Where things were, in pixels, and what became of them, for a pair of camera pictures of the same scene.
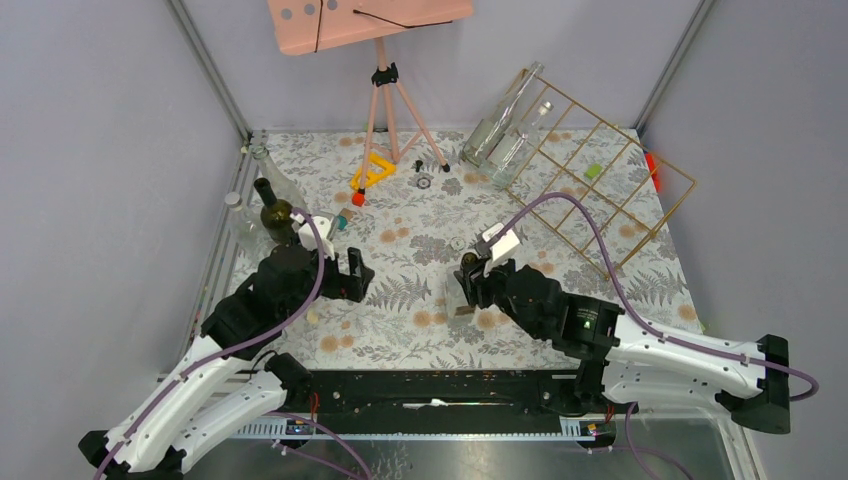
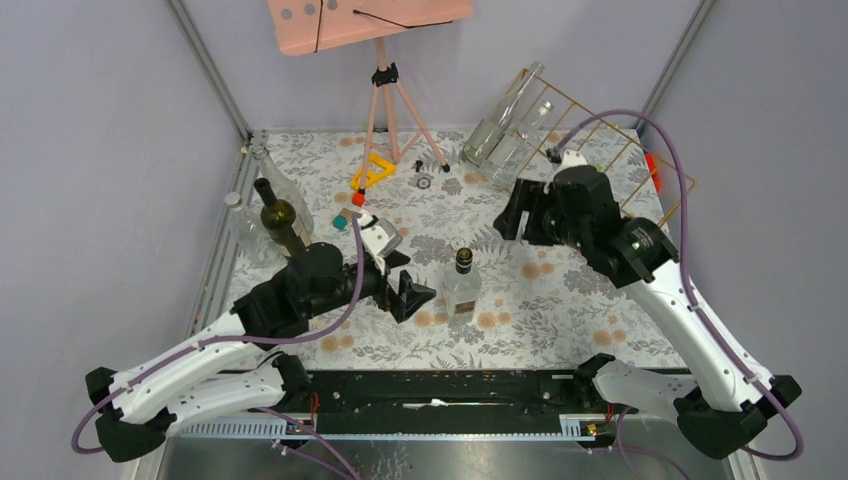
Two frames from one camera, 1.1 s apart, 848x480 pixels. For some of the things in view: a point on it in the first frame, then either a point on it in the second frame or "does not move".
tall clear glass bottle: [488, 133] does not move
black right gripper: [475, 288] → [507, 221]
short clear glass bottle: [251, 240] does not move
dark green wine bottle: [275, 214] does not move
